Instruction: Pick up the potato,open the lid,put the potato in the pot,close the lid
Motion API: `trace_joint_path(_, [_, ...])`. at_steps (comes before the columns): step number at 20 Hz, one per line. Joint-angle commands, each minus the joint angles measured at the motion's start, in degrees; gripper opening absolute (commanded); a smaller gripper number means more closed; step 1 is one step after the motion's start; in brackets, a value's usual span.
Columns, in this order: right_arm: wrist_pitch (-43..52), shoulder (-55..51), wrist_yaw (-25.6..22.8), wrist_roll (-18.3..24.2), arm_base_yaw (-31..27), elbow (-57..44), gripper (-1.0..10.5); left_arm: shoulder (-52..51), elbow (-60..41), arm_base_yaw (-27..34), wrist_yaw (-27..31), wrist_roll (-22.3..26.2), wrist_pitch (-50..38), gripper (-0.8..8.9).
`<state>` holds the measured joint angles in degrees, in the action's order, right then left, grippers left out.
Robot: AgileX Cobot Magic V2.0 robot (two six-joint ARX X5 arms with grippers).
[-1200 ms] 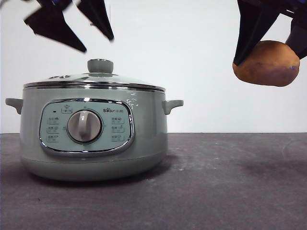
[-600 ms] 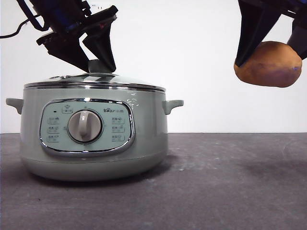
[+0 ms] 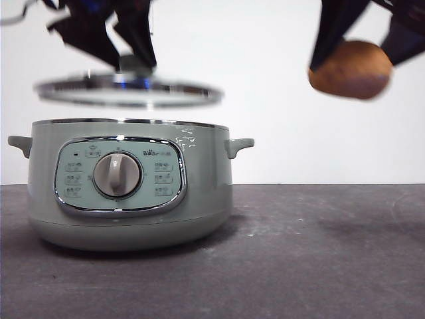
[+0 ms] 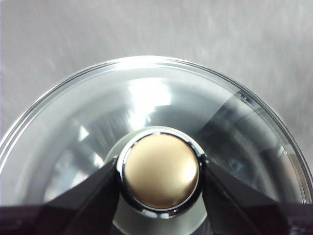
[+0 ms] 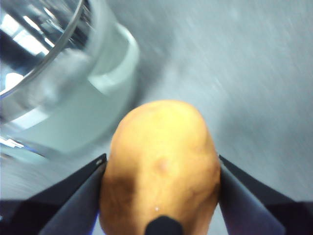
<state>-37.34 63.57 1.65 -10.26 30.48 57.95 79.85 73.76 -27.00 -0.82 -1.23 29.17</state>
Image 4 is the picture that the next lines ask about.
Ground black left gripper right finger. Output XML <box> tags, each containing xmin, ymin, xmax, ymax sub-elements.
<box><xmin>200</xmin><ymin>160</ymin><xmax>295</xmax><ymax>235</ymax></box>

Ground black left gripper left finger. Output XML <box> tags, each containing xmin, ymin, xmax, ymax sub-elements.
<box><xmin>34</xmin><ymin>157</ymin><xmax>121</xmax><ymax>235</ymax></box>

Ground glass lid with green knob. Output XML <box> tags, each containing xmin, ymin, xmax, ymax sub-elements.
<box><xmin>0</xmin><ymin>55</ymin><xmax>313</xmax><ymax>235</ymax></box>

